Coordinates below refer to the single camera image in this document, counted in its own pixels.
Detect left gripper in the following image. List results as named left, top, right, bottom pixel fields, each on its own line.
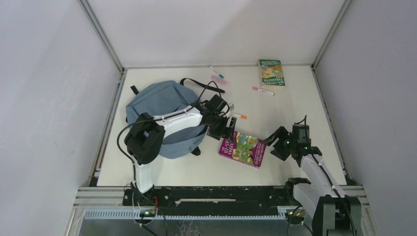
left=207, top=114, right=236, bottom=144

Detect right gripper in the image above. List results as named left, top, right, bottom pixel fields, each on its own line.
left=261, top=125, right=297, bottom=161

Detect purple treehouse book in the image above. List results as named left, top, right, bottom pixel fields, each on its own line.
left=218, top=131, right=267, bottom=168

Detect green treehouse book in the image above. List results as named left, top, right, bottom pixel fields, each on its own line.
left=258, top=59, right=286, bottom=89

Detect blue student backpack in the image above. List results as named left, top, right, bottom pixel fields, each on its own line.
left=125, top=77, right=226, bottom=160

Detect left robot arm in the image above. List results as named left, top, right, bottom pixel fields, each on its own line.
left=122, top=94, right=237, bottom=205

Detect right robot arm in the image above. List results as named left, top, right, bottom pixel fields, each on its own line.
left=263, top=121, right=363, bottom=236

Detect orange capped marker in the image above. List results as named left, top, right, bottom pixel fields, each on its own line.
left=228, top=112, right=247, bottom=119

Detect pink capped marker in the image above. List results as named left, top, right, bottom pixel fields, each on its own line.
left=252, top=87, right=275, bottom=96

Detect pink eraser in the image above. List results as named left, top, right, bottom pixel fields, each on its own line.
left=210, top=75, right=229, bottom=86

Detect teal capped marker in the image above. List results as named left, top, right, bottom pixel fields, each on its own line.
left=209, top=65, right=224, bottom=79

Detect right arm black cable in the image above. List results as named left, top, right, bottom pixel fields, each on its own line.
left=295, top=115, right=357, bottom=236

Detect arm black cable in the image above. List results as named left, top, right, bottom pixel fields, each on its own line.
left=295, top=115, right=357, bottom=236
left=117, top=81, right=225, bottom=196

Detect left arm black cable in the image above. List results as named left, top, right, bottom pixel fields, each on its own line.
left=117, top=81, right=225, bottom=196

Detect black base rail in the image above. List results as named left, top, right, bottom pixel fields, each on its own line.
left=122, top=186, right=300, bottom=217

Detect aluminium frame profile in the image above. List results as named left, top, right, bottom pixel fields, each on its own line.
left=77, top=0, right=124, bottom=75

